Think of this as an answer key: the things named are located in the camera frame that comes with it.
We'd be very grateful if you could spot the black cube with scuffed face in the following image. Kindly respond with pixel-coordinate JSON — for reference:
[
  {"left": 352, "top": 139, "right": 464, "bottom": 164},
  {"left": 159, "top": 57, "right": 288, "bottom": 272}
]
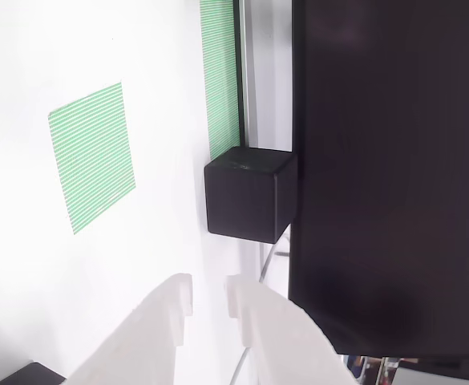
[{"left": 204, "top": 146, "right": 298, "bottom": 245}]

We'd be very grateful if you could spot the green striped tape square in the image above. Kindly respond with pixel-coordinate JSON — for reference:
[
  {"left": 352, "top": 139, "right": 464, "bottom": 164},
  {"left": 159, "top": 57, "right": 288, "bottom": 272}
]
[{"left": 48, "top": 82, "right": 136, "bottom": 236}]

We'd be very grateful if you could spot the black flat panel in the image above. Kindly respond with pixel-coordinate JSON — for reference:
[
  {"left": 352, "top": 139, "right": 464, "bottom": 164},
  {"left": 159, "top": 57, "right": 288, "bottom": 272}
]
[{"left": 288, "top": 0, "right": 469, "bottom": 358}]

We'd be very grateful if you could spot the green striped tape strip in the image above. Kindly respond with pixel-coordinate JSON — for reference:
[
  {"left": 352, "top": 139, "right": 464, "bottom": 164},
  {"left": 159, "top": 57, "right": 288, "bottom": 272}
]
[{"left": 199, "top": 0, "right": 244, "bottom": 160}]

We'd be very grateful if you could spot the white cable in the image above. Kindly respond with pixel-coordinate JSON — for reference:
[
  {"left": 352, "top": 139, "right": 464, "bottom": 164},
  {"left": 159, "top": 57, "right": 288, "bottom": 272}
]
[{"left": 229, "top": 236, "right": 289, "bottom": 385}]

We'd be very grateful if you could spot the silver metal edge rail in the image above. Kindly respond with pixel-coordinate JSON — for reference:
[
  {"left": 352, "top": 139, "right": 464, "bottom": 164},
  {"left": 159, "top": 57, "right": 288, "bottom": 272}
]
[{"left": 232, "top": 0, "right": 259, "bottom": 149}]

